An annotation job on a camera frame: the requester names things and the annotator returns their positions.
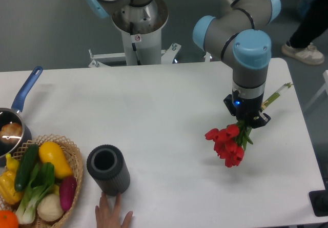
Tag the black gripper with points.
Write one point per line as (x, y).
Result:
(245, 104)

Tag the red tulip bouquet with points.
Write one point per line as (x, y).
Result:
(231, 142)

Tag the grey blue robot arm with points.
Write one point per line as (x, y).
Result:
(236, 39)

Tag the bare human hand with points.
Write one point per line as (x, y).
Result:
(109, 217)

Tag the white sneaker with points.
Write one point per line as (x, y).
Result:
(309, 55)

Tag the dark trouser leg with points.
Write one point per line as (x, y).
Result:
(312, 26)

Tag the black device at edge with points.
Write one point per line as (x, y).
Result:
(319, 202)

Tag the dark grey ribbed vase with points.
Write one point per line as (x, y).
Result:
(107, 166)

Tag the woven wicker basket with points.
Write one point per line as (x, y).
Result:
(74, 158)

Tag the purple eggplant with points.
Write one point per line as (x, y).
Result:
(66, 192)

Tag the yellow squash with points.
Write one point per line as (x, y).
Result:
(51, 152)

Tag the green bok choy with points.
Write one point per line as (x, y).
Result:
(41, 180)

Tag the white garlic bulb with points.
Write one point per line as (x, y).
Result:
(49, 209)

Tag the green cucumber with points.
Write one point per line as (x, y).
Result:
(26, 166)

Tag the brown bread roll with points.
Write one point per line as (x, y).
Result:
(11, 133)

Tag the yellow bell pepper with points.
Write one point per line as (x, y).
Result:
(8, 192)

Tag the orange fruit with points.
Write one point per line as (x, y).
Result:
(9, 219)

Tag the white frame at right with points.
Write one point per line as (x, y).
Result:
(322, 90)

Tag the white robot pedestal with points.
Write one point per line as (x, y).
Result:
(141, 32)

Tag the blue handled saucepan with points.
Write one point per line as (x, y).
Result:
(13, 114)

